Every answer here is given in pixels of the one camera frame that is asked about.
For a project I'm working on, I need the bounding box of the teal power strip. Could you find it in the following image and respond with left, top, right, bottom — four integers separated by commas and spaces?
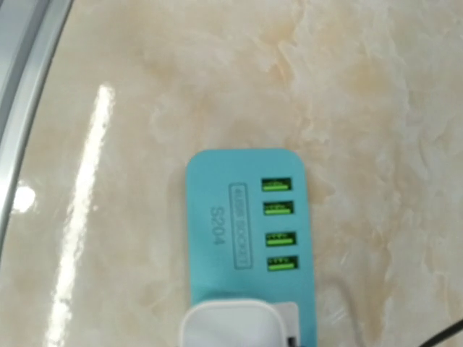
186, 148, 318, 346

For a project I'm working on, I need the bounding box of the small white cube charger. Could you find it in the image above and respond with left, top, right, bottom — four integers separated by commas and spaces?
178, 299, 301, 347

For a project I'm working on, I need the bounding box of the aluminium front rail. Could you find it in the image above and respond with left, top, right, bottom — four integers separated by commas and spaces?
0, 0, 79, 232

